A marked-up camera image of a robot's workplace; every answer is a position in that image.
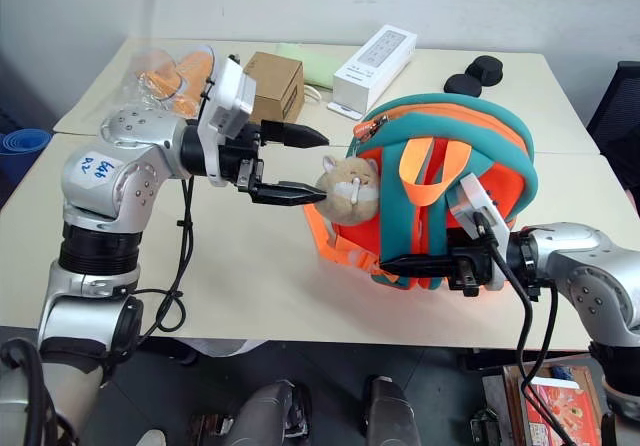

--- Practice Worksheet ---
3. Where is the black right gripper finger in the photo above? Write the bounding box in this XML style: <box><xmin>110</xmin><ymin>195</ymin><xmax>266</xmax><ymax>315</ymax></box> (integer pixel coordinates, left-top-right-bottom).
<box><xmin>378</xmin><ymin>252</ymin><xmax>457</xmax><ymax>275</ymax></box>

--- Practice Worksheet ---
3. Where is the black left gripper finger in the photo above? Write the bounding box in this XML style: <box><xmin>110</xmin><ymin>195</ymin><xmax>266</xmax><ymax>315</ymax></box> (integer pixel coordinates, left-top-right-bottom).
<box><xmin>248</xmin><ymin>179</ymin><xmax>330</xmax><ymax>209</ymax></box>
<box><xmin>259</xmin><ymin>120</ymin><xmax>331</xmax><ymax>150</ymax></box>

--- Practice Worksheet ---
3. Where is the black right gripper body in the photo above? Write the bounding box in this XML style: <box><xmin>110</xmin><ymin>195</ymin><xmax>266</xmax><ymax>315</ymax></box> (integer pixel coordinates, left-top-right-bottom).
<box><xmin>441</xmin><ymin>228</ymin><xmax>497</xmax><ymax>298</ymax></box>

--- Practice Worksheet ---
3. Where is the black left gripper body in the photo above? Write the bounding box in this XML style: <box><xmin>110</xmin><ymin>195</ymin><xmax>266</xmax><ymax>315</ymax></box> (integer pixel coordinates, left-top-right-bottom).
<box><xmin>218</xmin><ymin>122</ymin><xmax>266</xmax><ymax>196</ymax></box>

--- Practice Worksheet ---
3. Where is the orange and teal backpack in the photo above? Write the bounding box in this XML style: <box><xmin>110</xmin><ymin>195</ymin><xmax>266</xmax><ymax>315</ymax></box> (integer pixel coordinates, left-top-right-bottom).
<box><xmin>302</xmin><ymin>92</ymin><xmax>541</xmax><ymax>293</ymax></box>

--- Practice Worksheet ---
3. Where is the brown cardboard box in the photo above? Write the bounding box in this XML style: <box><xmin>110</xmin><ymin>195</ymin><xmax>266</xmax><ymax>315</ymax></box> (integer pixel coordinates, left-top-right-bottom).
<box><xmin>242</xmin><ymin>50</ymin><xmax>306</xmax><ymax>123</ymax></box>

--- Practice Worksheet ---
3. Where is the long white box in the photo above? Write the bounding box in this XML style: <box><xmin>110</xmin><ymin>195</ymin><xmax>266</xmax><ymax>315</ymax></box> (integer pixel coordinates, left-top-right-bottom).
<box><xmin>326</xmin><ymin>24</ymin><xmax>419</xmax><ymax>120</ymax></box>

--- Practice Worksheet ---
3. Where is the beige hamster plush toy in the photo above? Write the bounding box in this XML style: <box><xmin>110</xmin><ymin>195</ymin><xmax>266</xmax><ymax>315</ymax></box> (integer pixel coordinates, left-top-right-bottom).
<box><xmin>311</xmin><ymin>154</ymin><xmax>384</xmax><ymax>227</ymax></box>

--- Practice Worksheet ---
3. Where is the light green cloth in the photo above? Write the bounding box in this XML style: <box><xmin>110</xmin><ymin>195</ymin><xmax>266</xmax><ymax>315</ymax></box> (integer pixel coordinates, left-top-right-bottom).
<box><xmin>272</xmin><ymin>41</ymin><xmax>370</xmax><ymax>90</ymax></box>

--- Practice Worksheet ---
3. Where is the clear bag with orange items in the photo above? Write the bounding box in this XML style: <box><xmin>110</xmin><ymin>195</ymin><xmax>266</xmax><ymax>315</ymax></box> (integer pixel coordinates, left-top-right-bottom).
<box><xmin>125</xmin><ymin>44</ymin><xmax>220</xmax><ymax>118</ymax></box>

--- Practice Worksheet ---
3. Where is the flat black round cap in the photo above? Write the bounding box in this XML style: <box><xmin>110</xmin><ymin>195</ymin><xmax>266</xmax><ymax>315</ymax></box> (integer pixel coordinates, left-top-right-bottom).
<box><xmin>443</xmin><ymin>72</ymin><xmax>484</xmax><ymax>100</ymax></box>

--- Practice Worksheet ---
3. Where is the tall black round cap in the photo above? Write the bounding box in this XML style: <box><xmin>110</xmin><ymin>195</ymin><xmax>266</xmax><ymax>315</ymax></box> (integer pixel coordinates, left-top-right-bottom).
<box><xmin>463</xmin><ymin>54</ymin><xmax>506</xmax><ymax>88</ymax></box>

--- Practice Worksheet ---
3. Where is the black chair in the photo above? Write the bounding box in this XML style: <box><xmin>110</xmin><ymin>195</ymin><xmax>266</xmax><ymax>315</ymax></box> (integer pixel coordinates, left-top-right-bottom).
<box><xmin>584</xmin><ymin>59</ymin><xmax>640</xmax><ymax>207</ymax></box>

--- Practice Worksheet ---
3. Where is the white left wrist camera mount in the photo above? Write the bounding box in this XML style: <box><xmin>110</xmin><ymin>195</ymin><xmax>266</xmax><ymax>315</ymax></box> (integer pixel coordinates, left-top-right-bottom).
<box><xmin>196</xmin><ymin>55</ymin><xmax>259</xmax><ymax>188</ymax></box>

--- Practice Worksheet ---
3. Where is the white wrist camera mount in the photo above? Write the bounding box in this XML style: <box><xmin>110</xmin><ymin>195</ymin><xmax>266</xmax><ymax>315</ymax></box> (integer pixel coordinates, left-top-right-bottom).
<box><xmin>446</xmin><ymin>172</ymin><xmax>512</xmax><ymax>288</ymax></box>
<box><xmin>196</xmin><ymin>55</ymin><xmax>259</xmax><ymax>188</ymax></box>

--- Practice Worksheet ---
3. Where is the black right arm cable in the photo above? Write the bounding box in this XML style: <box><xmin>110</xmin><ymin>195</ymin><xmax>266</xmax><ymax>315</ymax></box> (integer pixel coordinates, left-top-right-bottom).
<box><xmin>473</xmin><ymin>209</ymin><xmax>579</xmax><ymax>446</ymax></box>

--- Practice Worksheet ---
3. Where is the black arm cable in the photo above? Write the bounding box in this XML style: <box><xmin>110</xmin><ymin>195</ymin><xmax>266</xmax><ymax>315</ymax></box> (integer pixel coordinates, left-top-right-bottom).
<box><xmin>130</xmin><ymin>174</ymin><xmax>196</xmax><ymax>340</ymax></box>
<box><xmin>473</xmin><ymin>209</ymin><xmax>579</xmax><ymax>446</ymax></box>

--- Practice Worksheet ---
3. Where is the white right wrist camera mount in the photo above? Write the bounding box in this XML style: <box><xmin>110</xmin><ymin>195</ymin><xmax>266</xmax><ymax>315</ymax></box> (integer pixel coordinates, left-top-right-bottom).
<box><xmin>446</xmin><ymin>172</ymin><xmax>512</xmax><ymax>288</ymax></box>

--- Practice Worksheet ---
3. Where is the black table frame bar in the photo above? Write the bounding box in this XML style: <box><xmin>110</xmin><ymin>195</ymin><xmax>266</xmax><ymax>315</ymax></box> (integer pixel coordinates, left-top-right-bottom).
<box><xmin>458</xmin><ymin>349</ymin><xmax>594</xmax><ymax>373</ymax></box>

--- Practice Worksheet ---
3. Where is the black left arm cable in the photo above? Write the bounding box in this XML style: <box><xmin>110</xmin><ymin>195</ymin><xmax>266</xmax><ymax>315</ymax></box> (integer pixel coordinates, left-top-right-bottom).
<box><xmin>130</xmin><ymin>174</ymin><xmax>196</xmax><ymax>340</ymax></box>

